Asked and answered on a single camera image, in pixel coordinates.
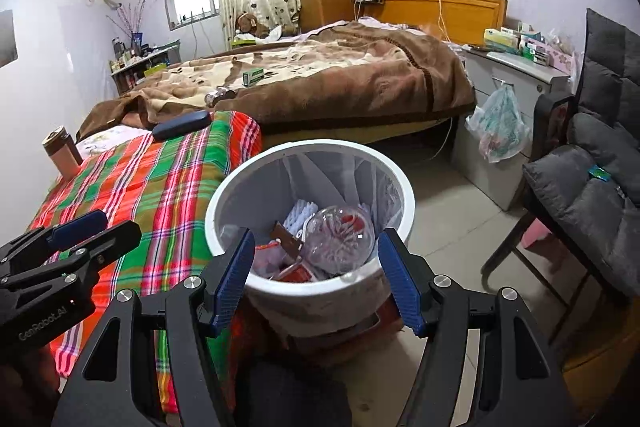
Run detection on blue vase with branches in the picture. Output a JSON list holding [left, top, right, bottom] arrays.
[[106, 0, 148, 55]]

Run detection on person's left forearm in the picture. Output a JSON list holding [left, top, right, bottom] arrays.
[[0, 347, 63, 427]]

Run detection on dark blue glasses case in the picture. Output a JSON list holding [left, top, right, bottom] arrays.
[[151, 109, 212, 140]]

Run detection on brown blanket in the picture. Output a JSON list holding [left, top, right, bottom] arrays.
[[77, 21, 476, 142]]

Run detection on boxes on nightstand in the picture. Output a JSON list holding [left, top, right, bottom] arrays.
[[482, 21, 576, 68]]

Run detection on brown thermos mug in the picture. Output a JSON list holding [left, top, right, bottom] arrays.
[[41, 125, 83, 180]]

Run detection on white trash bin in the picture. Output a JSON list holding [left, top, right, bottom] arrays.
[[205, 139, 417, 338]]

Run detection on white foam net tube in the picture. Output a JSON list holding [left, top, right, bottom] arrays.
[[285, 199, 318, 233]]

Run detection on dark glass jar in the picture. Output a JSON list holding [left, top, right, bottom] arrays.
[[205, 88, 238, 106]]

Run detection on grey cushioned chair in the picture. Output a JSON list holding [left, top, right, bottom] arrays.
[[482, 94, 640, 343]]

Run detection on grey padded chair cushion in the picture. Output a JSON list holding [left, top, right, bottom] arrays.
[[522, 8, 640, 298]]

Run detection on brown teddy bear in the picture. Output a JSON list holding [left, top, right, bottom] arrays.
[[235, 13, 268, 38]]

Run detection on white floral bed sheet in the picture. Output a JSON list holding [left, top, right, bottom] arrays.
[[75, 127, 151, 160]]

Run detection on wooden headboard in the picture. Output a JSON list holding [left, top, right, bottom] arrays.
[[357, 0, 508, 48]]

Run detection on translucent plastic bag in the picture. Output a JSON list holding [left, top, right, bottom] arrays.
[[465, 84, 531, 164]]

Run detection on plaid tablecloth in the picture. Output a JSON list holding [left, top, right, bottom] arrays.
[[27, 111, 263, 413]]

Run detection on cluttered shelf desk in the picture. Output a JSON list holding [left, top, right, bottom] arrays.
[[110, 39, 182, 95]]

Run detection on brown foil wrapper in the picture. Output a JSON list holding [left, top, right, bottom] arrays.
[[271, 221, 306, 258]]

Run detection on silver wall panel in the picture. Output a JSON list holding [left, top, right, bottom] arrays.
[[0, 10, 19, 68]]

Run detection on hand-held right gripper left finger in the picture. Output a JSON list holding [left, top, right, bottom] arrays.
[[50, 227, 257, 427]]

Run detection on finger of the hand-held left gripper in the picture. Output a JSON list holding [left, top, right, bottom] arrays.
[[0, 220, 144, 294], [0, 209, 109, 278]]

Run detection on barred window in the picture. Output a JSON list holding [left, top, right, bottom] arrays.
[[163, 0, 221, 31]]

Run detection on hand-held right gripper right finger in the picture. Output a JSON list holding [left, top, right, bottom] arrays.
[[377, 227, 593, 427]]

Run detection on red cap plastic bottle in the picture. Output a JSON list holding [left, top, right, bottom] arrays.
[[300, 206, 376, 278]]

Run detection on grey nightstand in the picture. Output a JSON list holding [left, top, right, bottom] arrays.
[[452, 44, 571, 212]]

